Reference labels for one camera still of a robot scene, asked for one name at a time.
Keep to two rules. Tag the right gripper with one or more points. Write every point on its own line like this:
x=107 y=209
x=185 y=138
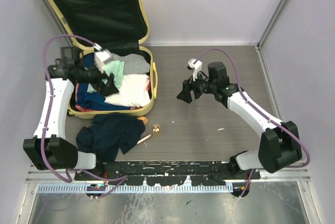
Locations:
x=188 y=85

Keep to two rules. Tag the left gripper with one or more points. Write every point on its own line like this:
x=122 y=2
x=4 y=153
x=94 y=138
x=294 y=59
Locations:
x=105 y=89

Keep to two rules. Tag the blue garment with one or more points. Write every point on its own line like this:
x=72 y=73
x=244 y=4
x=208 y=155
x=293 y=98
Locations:
x=85 y=101

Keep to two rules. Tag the mint green floral cloth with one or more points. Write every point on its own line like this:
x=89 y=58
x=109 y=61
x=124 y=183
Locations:
x=114 y=67

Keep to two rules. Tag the white garment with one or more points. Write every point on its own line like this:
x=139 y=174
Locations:
x=134 y=92

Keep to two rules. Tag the grey garment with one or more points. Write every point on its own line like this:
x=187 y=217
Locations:
x=133 y=63

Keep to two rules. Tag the pink patterned garment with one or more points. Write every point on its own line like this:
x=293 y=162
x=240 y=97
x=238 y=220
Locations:
x=133 y=94

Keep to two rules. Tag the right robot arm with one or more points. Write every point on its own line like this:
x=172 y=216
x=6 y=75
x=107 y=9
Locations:
x=278 y=146

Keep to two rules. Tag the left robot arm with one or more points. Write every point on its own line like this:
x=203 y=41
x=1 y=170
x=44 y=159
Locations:
x=48 y=148

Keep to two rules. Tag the dark navy garment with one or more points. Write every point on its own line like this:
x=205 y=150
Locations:
x=110 y=133

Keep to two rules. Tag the gold perfume bottle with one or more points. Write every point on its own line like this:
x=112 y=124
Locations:
x=156 y=130

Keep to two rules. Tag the yellow hard-shell suitcase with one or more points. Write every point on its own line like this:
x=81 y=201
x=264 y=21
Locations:
x=121 y=26

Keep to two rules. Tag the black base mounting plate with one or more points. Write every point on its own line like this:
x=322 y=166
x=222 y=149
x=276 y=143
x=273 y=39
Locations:
x=207 y=173

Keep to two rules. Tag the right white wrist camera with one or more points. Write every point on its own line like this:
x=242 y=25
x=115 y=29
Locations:
x=195 y=66

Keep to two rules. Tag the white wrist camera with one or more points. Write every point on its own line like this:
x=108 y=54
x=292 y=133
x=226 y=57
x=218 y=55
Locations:
x=102 y=58
x=195 y=66

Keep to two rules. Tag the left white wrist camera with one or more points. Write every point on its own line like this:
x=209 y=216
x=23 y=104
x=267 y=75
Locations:
x=102 y=58

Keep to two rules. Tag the white slotted cable duct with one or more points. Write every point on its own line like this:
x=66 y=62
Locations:
x=58 y=188

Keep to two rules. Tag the aluminium frame rail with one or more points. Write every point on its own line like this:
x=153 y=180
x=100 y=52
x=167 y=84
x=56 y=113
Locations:
x=259 y=175

